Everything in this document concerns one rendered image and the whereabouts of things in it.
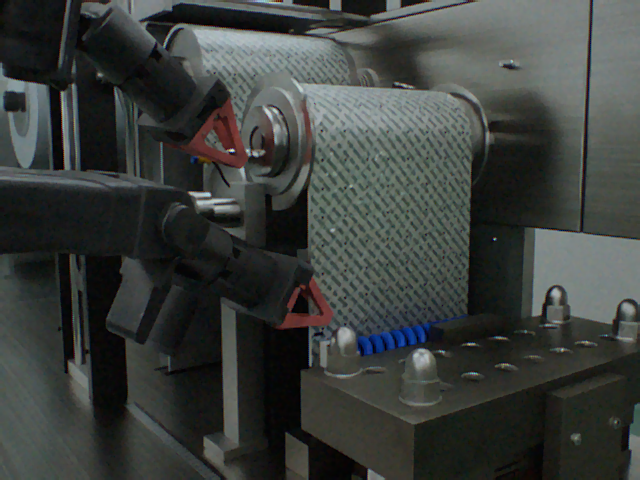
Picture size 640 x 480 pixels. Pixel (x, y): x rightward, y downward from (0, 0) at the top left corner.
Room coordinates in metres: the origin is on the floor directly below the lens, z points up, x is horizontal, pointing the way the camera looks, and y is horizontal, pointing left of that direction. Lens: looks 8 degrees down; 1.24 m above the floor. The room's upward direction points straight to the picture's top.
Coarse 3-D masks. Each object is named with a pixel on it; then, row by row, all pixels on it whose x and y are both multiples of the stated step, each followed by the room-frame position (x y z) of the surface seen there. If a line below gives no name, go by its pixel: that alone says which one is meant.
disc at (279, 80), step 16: (272, 80) 0.74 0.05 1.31; (288, 80) 0.71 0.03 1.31; (304, 96) 0.69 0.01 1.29; (304, 112) 0.69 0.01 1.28; (304, 128) 0.69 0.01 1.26; (304, 144) 0.69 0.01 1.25; (304, 160) 0.69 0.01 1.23; (304, 176) 0.69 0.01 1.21; (288, 192) 0.71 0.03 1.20; (272, 208) 0.74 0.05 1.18
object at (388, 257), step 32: (320, 192) 0.69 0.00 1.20; (352, 192) 0.72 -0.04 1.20; (384, 192) 0.74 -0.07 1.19; (416, 192) 0.77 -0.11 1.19; (448, 192) 0.80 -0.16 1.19; (320, 224) 0.69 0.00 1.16; (352, 224) 0.72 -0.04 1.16; (384, 224) 0.74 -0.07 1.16; (416, 224) 0.77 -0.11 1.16; (448, 224) 0.80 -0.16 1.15; (320, 256) 0.69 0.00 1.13; (352, 256) 0.72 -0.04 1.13; (384, 256) 0.74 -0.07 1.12; (416, 256) 0.77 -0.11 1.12; (448, 256) 0.80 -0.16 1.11; (320, 288) 0.69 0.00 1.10; (352, 288) 0.72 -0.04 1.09; (384, 288) 0.74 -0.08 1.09; (416, 288) 0.77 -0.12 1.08; (448, 288) 0.80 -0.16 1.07; (352, 320) 0.72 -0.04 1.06; (384, 320) 0.74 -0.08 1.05; (416, 320) 0.77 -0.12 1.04
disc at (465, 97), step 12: (444, 84) 0.88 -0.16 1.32; (456, 96) 0.86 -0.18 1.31; (468, 96) 0.85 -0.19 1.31; (468, 108) 0.85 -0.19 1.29; (480, 108) 0.83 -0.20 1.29; (480, 120) 0.83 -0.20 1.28; (480, 132) 0.83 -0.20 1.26; (480, 144) 0.83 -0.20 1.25; (480, 156) 0.83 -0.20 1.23; (480, 168) 0.83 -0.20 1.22
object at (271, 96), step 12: (264, 96) 0.74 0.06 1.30; (276, 96) 0.72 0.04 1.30; (288, 96) 0.71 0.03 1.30; (288, 108) 0.70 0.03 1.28; (288, 120) 0.70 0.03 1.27; (300, 120) 0.69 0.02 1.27; (300, 132) 0.69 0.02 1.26; (300, 144) 0.69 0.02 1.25; (288, 156) 0.70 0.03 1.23; (300, 156) 0.69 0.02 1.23; (288, 168) 0.70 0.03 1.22; (264, 180) 0.74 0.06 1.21; (276, 180) 0.72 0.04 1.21; (288, 180) 0.70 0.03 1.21; (276, 192) 0.72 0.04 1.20
